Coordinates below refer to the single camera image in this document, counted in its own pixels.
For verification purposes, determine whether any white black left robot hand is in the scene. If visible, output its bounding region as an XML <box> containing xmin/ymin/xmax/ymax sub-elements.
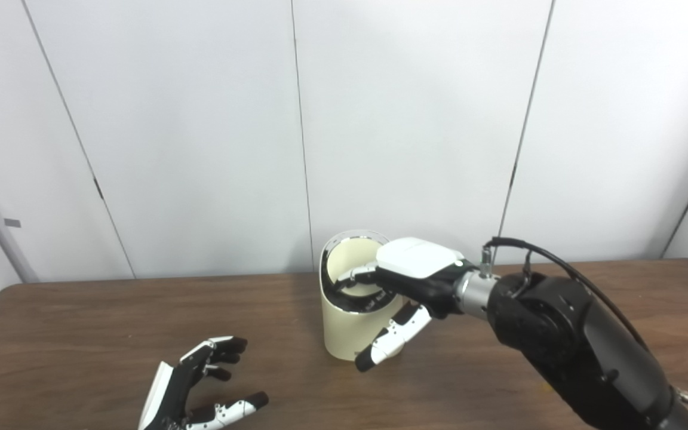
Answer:
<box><xmin>137</xmin><ymin>336</ymin><xmax>270</xmax><ymax>430</ymax></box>

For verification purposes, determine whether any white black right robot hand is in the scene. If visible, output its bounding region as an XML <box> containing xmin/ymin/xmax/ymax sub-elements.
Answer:
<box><xmin>337</xmin><ymin>237</ymin><xmax>477</xmax><ymax>373</ymax></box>

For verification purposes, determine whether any cream-colored plastic bin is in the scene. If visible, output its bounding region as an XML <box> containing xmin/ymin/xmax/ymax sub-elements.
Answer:
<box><xmin>319</xmin><ymin>229</ymin><xmax>408</xmax><ymax>362</ymax></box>

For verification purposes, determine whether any black bin liner bag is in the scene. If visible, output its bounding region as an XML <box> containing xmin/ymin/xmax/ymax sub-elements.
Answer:
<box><xmin>327</xmin><ymin>276</ymin><xmax>403</xmax><ymax>314</ymax></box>

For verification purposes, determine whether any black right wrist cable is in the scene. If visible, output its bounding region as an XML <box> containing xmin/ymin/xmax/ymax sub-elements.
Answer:
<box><xmin>480</xmin><ymin>236</ymin><xmax>649</xmax><ymax>350</ymax></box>

